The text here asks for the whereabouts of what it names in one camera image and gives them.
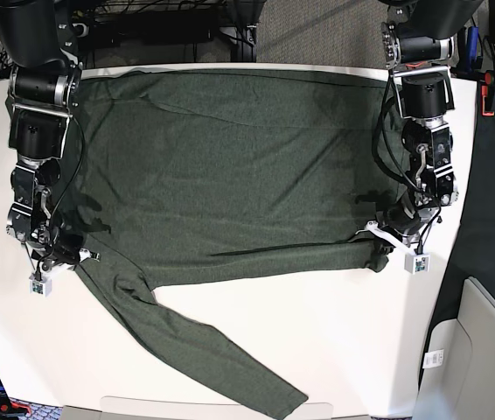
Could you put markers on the red clamp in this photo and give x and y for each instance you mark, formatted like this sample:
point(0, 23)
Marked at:
point(487, 94)

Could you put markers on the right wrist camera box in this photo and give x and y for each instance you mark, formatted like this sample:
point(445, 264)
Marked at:
point(41, 284)

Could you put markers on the grey plastic bin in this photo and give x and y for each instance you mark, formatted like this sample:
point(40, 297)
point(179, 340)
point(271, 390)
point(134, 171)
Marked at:
point(458, 379)

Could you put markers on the blue handled tool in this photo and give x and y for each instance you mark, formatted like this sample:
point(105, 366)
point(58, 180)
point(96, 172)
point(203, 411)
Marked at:
point(471, 63)

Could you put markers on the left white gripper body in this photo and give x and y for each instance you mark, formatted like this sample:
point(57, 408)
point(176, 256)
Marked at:
point(404, 227)

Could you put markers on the green long-sleeve T-shirt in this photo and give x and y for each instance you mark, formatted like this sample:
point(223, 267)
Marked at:
point(203, 177)

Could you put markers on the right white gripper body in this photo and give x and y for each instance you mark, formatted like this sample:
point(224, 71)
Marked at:
point(66, 251)

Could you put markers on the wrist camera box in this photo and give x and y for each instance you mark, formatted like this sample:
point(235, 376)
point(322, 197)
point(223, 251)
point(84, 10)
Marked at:
point(415, 264)
point(41, 284)

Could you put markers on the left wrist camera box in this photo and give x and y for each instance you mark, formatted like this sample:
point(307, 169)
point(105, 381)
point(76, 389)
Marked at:
point(415, 264)

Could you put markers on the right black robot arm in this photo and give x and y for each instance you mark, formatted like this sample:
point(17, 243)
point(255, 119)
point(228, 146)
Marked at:
point(43, 81)

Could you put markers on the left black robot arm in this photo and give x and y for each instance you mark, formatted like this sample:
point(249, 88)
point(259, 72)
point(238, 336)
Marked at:
point(412, 142)

